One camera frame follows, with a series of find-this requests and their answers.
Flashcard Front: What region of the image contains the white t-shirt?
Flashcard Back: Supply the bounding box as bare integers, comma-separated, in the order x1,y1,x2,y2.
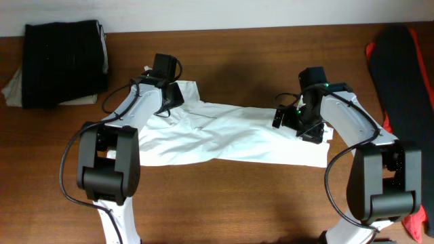
138,81,334,167

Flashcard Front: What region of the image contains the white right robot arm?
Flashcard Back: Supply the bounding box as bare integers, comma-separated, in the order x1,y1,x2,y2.
273,82,422,243

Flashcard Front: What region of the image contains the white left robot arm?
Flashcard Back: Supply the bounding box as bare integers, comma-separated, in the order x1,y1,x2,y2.
77,76,184,243

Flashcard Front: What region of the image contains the black garment at right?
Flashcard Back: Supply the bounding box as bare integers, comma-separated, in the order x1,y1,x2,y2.
368,24,434,238

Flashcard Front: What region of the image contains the folded black garment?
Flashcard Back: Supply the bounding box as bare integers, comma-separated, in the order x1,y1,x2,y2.
21,19,110,110

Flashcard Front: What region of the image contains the folded beige garment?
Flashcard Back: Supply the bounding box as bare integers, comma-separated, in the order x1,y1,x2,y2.
1,20,109,108

